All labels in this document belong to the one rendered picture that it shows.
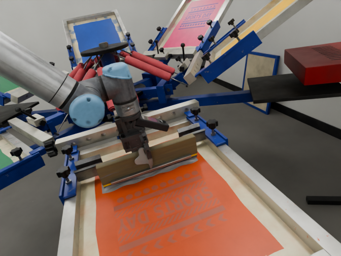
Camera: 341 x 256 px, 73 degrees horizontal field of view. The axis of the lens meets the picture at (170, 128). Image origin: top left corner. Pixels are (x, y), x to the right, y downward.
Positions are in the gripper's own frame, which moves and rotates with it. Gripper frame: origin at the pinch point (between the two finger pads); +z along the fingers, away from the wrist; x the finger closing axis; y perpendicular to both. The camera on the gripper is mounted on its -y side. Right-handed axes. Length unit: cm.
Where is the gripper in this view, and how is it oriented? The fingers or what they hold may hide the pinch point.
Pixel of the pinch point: (150, 161)
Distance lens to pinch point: 84.1
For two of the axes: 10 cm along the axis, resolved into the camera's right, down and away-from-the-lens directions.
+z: 2.0, 8.7, 4.6
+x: 3.1, 3.9, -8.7
